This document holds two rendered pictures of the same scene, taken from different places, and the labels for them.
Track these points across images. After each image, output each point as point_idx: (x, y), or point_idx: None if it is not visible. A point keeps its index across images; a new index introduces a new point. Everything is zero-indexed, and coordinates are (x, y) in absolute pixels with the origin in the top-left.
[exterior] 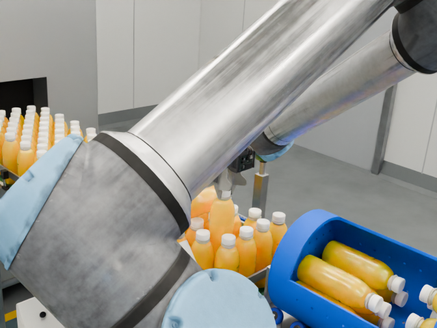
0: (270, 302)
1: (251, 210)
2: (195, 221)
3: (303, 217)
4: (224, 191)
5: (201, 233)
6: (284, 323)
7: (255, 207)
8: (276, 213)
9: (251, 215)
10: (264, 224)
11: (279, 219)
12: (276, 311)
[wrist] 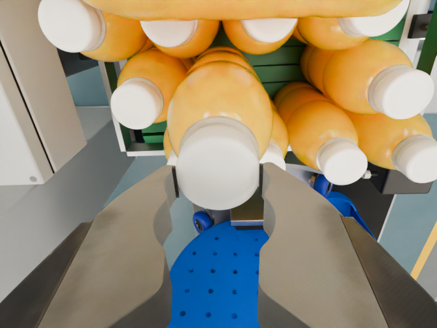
0: None
1: (397, 87)
2: (152, 24)
3: None
4: (193, 202)
5: (121, 113)
6: (221, 214)
7: (431, 82)
8: (435, 155)
9: (376, 99)
10: (331, 181)
11: (405, 175)
12: (202, 230)
